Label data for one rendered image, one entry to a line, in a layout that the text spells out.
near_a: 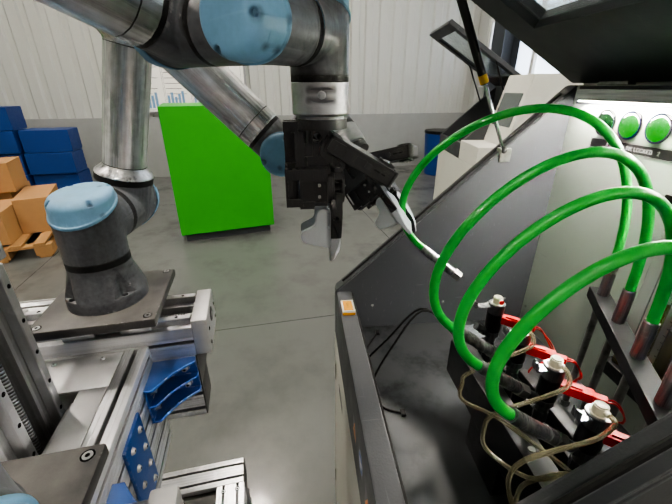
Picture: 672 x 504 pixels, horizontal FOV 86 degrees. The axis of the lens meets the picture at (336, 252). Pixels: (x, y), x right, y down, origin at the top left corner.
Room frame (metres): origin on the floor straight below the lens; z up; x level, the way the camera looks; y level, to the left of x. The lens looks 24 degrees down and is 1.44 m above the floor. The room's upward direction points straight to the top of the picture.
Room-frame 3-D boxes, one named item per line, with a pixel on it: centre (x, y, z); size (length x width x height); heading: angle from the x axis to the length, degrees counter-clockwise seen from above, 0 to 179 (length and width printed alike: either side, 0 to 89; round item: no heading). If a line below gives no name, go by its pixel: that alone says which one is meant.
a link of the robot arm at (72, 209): (0.67, 0.48, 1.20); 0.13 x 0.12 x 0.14; 2
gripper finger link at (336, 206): (0.50, 0.00, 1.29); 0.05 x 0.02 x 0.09; 5
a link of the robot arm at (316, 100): (0.51, 0.02, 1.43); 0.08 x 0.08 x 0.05
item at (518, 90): (3.83, -1.54, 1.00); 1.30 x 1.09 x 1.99; 179
